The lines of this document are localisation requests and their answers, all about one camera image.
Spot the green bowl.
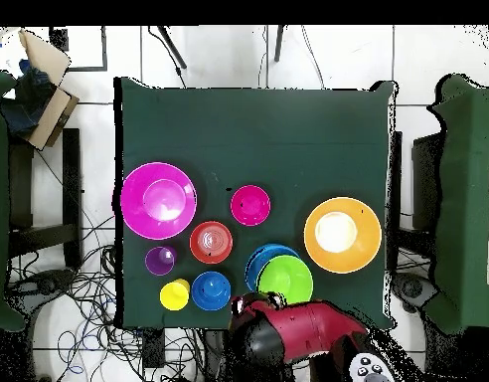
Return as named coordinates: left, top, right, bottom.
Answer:
left=256, top=254, right=314, bottom=305

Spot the small dark blue bowl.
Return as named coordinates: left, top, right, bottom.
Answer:
left=190, top=271, right=233, bottom=312

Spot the small red-orange bowl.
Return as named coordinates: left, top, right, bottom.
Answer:
left=188, top=220, right=235, bottom=266

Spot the yellow cup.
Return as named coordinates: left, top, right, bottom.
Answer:
left=159, top=278, right=191, bottom=312

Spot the small crimson bowl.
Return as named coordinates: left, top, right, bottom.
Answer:
left=229, top=184, right=272, bottom=227

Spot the purple cup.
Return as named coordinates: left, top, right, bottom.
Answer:
left=144, top=245, right=178, bottom=277

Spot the black power brick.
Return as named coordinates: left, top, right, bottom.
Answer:
left=142, top=328, right=166, bottom=369

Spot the large orange bowl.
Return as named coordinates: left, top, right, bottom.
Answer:
left=303, top=196, right=384, bottom=275

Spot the large pink bowl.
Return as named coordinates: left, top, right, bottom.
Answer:
left=119, top=161, right=199, bottom=242

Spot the grey base with black knob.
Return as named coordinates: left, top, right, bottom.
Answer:
left=391, top=272, right=438, bottom=313
left=13, top=268, right=77, bottom=305

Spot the dark green table cloth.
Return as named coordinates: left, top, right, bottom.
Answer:
left=113, top=76, right=399, bottom=331

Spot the black tripod leg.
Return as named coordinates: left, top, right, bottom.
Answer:
left=156, top=25, right=188, bottom=70
left=273, top=25, right=286, bottom=63

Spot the cardboard box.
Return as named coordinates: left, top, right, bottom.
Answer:
left=0, top=28, right=81, bottom=152

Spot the dark blue cloth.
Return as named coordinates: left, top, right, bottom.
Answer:
left=0, top=59, right=57, bottom=136

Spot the tangle of cables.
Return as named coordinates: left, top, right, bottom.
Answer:
left=9, top=214, right=206, bottom=382

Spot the black rectangular frame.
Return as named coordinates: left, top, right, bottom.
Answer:
left=49, top=25, right=108, bottom=73

